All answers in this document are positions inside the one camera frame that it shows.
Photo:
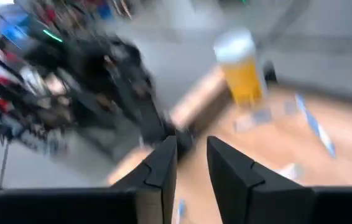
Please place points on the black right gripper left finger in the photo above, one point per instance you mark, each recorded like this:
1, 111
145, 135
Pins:
160, 174

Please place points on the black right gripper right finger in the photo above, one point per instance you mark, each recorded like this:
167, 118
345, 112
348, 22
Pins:
241, 186

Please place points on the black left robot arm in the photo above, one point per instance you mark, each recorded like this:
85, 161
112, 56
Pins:
101, 77

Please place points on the blue and white toothbrush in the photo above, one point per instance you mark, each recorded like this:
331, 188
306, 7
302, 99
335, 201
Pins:
316, 127

